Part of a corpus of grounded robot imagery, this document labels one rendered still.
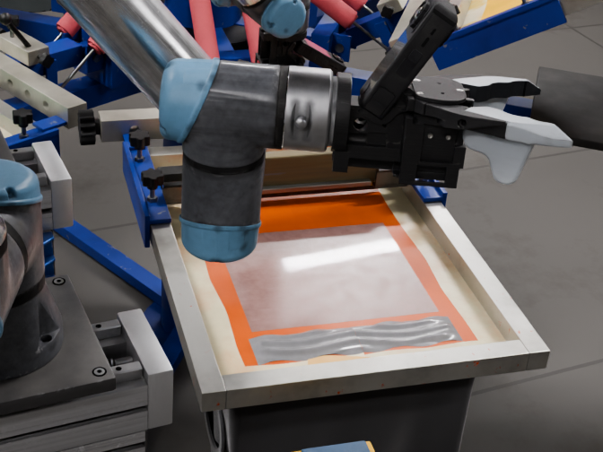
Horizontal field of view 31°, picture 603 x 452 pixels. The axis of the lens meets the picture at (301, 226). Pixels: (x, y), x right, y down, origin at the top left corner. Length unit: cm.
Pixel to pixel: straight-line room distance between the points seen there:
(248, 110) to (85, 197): 315
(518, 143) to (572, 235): 323
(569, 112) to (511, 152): 185
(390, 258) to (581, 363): 155
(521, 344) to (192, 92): 103
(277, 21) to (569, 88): 126
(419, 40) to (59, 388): 59
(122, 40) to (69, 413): 49
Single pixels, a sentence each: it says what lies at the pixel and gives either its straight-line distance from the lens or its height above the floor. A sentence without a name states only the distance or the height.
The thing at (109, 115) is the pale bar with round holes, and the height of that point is 104.
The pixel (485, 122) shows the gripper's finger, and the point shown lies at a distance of 94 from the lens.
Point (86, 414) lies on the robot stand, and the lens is 137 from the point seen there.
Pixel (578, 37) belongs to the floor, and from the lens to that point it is 603.
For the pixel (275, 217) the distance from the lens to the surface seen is 217.
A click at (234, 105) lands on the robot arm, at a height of 167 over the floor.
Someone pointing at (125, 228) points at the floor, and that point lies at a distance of 391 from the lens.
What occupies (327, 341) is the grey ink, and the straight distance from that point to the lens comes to 185.
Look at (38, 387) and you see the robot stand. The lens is 128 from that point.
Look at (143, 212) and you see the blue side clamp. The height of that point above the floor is 101.
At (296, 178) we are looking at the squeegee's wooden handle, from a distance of 220.
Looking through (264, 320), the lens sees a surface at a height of 96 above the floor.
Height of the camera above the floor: 209
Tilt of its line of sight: 32 degrees down
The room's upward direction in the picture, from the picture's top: 5 degrees clockwise
